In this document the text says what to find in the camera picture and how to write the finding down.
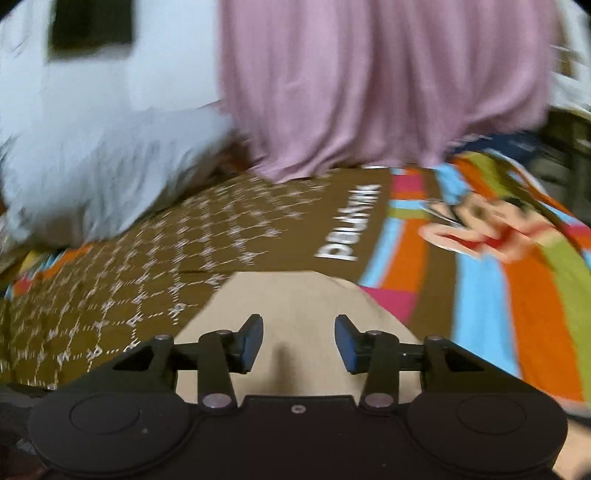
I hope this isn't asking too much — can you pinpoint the black wall monitor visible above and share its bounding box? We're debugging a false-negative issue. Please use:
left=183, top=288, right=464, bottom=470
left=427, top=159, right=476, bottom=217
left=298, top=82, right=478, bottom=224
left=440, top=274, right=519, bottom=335
left=48, top=0, right=136, bottom=52

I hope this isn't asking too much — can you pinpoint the beige hooded jacket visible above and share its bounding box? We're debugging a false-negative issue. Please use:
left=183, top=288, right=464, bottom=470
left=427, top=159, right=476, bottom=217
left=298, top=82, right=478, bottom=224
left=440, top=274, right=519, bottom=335
left=174, top=271, right=413, bottom=403

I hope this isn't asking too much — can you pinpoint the pink curtain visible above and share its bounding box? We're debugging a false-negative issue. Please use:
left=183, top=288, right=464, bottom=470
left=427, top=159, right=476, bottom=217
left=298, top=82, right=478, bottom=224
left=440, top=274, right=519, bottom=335
left=217, top=0, right=557, bottom=184

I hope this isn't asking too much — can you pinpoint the colourful printed blanket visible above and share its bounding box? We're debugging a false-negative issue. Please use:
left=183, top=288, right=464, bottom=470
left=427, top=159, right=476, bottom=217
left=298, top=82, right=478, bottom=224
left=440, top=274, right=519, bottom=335
left=0, top=154, right=591, bottom=480

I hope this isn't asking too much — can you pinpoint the grey bedding bundle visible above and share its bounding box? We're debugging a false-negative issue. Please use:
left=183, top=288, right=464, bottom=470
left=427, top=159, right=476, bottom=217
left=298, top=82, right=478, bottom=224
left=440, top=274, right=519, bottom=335
left=0, top=102, right=241, bottom=254

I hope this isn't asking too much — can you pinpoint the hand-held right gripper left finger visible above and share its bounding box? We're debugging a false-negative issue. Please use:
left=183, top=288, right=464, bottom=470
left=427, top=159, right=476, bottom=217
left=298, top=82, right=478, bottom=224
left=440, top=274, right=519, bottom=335
left=112, top=314, right=265, bottom=412

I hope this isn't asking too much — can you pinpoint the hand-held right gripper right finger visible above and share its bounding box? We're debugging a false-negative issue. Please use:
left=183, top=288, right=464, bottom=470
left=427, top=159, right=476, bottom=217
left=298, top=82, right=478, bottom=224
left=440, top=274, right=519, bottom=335
left=334, top=314, right=486, bottom=412

